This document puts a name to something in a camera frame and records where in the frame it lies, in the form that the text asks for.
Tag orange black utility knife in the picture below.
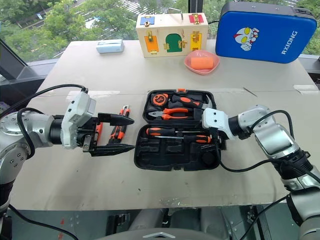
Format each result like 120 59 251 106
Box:
107 104 132 145

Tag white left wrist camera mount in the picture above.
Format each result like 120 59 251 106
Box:
60 91 97 150

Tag orange handled pliers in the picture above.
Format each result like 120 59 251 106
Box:
148 107 195 121

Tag pink plastic dish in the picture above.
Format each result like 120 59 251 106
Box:
183 49 221 76

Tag black plastic tool case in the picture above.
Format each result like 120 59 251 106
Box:
133 87 222 172

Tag hammer with orange-black handle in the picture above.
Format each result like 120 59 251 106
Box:
171 94 214 110

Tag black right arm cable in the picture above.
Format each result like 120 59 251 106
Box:
219 109 320 240

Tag blue cartoon print case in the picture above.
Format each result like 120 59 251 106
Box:
214 1 318 64

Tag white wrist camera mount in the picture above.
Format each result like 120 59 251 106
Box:
60 91 97 150
201 107 237 141

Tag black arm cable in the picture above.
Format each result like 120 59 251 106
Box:
0 83 90 240
219 109 320 240

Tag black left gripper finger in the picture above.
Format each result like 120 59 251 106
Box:
97 112 136 127
89 143 136 157

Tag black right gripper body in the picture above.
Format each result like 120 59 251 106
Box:
210 126 228 152

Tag orange sponge roll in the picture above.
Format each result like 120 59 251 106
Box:
190 56 218 70

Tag metal clasp under table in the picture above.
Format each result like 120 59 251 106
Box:
246 206 259 225

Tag wooden lock puzzle box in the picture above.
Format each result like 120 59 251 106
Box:
135 7 209 59

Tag orange black screwdriver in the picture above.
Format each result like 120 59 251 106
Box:
154 134 213 144
145 127 201 137

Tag grey rounded shape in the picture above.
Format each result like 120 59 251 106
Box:
127 208 174 232

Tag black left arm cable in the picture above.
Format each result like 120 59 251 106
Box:
0 83 90 240

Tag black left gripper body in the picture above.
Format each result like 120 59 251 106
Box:
74 116 100 154

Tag black bracket under table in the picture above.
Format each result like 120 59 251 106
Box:
108 212 131 230

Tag light blue tissue box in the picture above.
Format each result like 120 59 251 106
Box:
96 39 125 54

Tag orange black tape measure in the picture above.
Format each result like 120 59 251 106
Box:
151 92 171 107

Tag small orange tool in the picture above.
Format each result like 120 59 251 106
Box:
95 122 104 146

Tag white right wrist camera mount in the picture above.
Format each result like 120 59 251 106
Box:
201 107 237 141

